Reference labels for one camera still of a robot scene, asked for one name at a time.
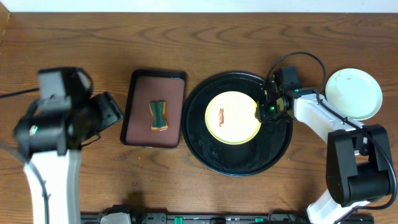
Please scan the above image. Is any yellow plate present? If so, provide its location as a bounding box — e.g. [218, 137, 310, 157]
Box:
[205, 91, 261, 145]

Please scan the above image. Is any green orange sponge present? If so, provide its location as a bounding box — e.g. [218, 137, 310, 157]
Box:
[149, 101, 169, 131]

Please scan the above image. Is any light green plate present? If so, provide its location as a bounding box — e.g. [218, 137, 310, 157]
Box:
[325, 68, 383, 121]

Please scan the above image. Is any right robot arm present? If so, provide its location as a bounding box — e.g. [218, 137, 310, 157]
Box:
[256, 67, 397, 223]

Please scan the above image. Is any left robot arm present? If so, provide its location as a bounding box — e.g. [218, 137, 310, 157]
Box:
[14, 67, 124, 223]

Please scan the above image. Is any round black tray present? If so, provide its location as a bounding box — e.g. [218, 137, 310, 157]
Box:
[181, 72, 293, 177]

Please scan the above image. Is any rectangular black brown tray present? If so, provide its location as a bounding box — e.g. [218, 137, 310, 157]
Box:
[120, 69, 187, 148]

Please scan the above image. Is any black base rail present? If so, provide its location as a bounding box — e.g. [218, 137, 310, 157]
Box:
[80, 212, 376, 224]

